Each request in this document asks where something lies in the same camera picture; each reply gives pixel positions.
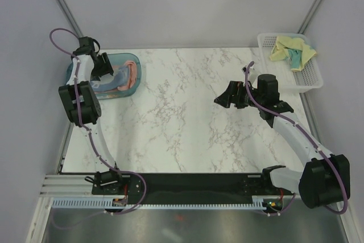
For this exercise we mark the white slotted cable duct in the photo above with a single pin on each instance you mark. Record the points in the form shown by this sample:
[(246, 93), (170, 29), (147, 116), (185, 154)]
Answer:
[(113, 203)]

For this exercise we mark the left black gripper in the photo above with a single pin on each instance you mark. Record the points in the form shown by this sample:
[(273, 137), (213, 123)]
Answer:
[(106, 65)]

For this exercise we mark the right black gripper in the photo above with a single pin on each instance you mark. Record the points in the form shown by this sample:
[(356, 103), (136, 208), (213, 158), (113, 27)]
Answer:
[(236, 88)]

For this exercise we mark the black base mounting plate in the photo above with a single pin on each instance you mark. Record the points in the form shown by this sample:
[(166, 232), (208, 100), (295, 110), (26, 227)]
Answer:
[(206, 198)]

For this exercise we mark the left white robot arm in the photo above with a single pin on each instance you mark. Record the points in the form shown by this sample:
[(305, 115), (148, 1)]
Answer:
[(83, 108)]

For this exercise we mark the teal transparent plastic bin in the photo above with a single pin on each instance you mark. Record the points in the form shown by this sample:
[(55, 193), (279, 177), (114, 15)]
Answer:
[(80, 72)]

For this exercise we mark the yellow cloth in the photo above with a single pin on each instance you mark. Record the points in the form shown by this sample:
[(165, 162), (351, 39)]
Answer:
[(283, 43)]

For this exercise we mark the aluminium extrusion rail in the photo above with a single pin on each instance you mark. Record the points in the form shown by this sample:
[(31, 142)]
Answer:
[(65, 186)]

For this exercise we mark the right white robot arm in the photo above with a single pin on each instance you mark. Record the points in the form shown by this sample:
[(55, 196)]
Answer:
[(325, 179)]

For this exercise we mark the teal cloth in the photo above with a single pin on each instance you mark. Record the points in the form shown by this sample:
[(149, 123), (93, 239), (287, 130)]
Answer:
[(295, 59)]

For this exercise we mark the blue cloth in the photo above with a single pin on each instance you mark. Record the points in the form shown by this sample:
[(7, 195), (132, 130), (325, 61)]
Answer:
[(110, 82)]

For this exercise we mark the pink towel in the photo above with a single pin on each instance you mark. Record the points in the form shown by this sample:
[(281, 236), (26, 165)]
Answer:
[(125, 76)]

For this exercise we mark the right aluminium corner post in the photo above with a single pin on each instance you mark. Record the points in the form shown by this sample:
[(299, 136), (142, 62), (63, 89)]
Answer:
[(318, 1)]

